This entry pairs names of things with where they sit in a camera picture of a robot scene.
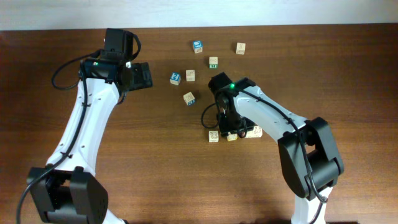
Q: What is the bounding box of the wooden block letter L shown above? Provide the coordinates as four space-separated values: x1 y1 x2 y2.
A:
226 134 238 141

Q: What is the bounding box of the wooden block letter J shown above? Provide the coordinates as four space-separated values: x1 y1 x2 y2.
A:
245 131 254 138

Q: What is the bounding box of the wooden block letter H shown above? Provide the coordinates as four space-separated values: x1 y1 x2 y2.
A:
252 126 262 138

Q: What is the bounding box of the wooden block snail picture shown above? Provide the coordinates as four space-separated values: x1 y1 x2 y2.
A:
208 130 219 142

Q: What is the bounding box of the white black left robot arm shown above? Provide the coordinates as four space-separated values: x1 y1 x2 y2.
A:
16 28 153 223

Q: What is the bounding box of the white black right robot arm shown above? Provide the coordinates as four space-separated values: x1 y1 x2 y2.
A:
208 73 345 223

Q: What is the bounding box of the wooden block blue number 2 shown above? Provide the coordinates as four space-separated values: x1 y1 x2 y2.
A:
170 72 181 85

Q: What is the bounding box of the wooden block letter M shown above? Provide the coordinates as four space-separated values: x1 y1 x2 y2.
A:
183 92 196 106

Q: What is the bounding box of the wooden block fox picture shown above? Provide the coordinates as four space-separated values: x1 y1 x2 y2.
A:
186 70 195 82

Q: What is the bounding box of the wooden block green side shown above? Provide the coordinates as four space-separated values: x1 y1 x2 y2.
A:
209 57 218 69

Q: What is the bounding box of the blue top wooden block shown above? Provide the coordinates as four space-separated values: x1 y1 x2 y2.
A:
193 40 203 54

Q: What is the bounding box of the plain wooden block far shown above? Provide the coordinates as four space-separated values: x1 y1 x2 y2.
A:
236 42 246 55

